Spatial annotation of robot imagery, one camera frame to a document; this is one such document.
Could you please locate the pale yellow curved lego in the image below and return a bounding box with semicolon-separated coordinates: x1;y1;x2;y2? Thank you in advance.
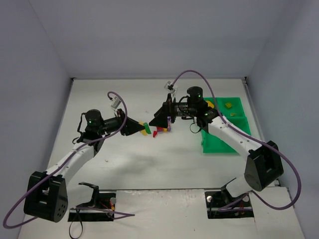
139;121;148;136

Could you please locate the dark green curved lego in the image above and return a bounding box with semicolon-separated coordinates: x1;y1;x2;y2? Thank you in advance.
143;122;152;134

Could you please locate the orange yellow curved lego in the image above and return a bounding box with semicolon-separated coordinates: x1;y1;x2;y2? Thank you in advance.
206;101;215;108

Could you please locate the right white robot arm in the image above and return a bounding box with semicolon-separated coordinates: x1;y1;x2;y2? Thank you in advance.
149;86;284;198

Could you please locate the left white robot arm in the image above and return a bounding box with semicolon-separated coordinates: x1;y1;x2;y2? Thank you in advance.
23;109;145;223

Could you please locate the purple butterfly lego piece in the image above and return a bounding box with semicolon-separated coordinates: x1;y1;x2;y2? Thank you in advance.
167;117;171;132

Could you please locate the green compartment tray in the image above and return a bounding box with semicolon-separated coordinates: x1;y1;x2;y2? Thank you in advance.
195;97;253;155

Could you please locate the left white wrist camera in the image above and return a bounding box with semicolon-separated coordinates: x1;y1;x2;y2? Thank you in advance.
110;97;122;115

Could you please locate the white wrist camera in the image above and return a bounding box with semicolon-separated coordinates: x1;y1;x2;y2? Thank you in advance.
110;97;122;115
164;81;178;99

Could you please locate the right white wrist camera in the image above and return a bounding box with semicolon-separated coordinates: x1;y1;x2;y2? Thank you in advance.
164;81;178;99

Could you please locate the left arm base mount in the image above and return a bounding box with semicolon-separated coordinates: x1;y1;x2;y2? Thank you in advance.
68;182;116;222

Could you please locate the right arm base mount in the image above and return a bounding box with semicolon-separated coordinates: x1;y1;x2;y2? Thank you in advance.
204;189;254;220

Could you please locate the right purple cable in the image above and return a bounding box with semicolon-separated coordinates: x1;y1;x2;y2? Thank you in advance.
169;70;303;212

